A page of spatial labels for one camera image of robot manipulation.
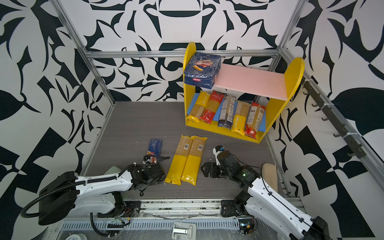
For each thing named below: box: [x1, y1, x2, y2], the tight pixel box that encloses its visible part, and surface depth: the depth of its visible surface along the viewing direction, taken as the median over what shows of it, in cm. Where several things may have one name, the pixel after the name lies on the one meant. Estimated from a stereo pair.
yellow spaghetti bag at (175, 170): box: [165, 134, 194, 186], surface depth 91 cm
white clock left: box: [64, 233, 88, 240], surface depth 66 cm
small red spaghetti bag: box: [244, 102, 266, 140], surface depth 90 cm
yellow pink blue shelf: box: [183, 42, 305, 144], surface depth 91 cm
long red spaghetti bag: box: [200, 90, 225, 125], surface depth 98 cm
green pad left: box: [104, 166, 122, 175], surface depth 86 cm
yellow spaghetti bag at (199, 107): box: [186, 91, 211, 123], surface depth 96 cm
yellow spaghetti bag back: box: [180, 135, 208, 186], surface depth 91 cm
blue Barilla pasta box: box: [183, 52, 222, 90], surface depth 71 cm
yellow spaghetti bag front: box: [231, 100, 252, 136], surface depth 91 cm
